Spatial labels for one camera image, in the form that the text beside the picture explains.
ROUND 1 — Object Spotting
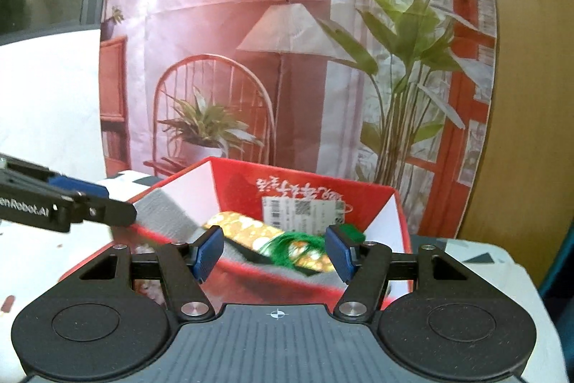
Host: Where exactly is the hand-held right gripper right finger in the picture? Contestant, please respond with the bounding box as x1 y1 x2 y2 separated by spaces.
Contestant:
325 225 479 322

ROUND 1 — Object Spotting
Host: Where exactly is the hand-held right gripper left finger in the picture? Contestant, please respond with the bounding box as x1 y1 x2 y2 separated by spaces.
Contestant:
78 226 225 319

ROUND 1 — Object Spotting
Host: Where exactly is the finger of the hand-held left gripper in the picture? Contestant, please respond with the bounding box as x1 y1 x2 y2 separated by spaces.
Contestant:
67 192 138 228
0 154 109 200

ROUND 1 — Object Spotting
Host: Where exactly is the gold pouch with green tassel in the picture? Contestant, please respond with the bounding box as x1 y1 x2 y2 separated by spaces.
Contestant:
202 210 367 279

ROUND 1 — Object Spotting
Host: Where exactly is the red cardboard box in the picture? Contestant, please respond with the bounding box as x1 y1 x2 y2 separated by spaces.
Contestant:
58 156 414 308

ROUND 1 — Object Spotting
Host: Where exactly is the grey cloth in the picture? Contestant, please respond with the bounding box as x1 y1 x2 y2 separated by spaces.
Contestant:
129 189 344 290

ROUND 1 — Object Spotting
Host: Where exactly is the white patterned tablecloth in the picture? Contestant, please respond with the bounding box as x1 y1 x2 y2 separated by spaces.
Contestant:
0 168 563 383

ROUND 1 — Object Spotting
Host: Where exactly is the blue curtain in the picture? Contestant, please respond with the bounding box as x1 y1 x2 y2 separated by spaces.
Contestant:
537 225 574 304

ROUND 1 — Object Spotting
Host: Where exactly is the yellow wooden panel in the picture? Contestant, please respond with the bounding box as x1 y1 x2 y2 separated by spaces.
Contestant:
456 0 574 286

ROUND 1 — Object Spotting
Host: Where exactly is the wall poster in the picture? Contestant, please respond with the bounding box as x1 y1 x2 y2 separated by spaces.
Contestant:
98 0 499 241

